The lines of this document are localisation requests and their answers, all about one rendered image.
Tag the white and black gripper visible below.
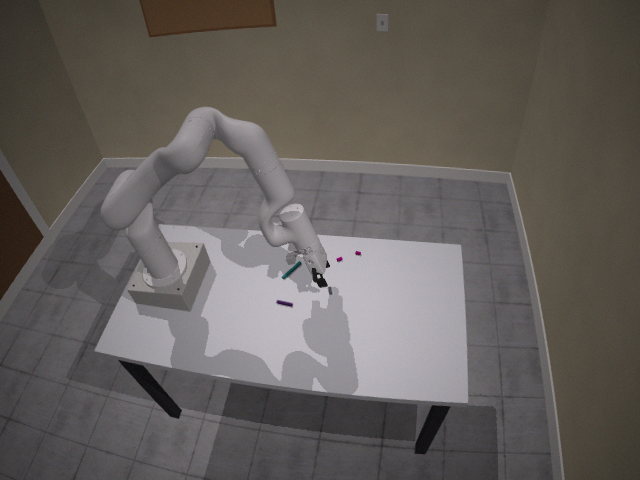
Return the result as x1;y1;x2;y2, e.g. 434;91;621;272
302;243;330;288

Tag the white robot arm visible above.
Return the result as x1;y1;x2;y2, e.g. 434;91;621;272
101;107;320;288

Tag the teal rectangular rod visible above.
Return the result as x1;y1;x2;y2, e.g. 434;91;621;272
282;261;301;279

